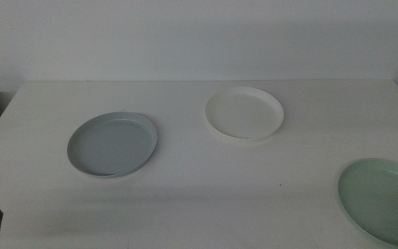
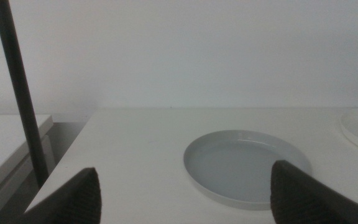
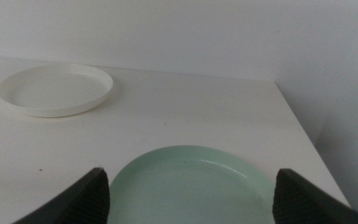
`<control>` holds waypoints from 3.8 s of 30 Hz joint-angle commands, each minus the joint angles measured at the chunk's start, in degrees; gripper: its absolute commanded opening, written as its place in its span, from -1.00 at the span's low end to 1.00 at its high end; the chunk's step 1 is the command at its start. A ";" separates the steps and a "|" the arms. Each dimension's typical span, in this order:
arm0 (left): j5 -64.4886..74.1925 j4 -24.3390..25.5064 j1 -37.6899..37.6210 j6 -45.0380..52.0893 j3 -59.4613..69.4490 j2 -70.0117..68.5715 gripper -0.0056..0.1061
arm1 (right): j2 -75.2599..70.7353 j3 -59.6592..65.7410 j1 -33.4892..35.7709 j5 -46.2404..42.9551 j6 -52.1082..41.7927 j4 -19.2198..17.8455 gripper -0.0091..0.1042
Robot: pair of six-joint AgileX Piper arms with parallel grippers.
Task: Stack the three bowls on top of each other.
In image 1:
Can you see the white shallow bowl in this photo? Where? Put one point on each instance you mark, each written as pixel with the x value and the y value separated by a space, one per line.
pixel 244 112

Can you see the grey shallow bowl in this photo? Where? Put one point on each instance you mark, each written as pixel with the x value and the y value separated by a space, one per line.
pixel 112 145

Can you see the green shallow bowl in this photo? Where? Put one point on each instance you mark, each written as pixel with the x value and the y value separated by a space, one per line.
pixel 382 200

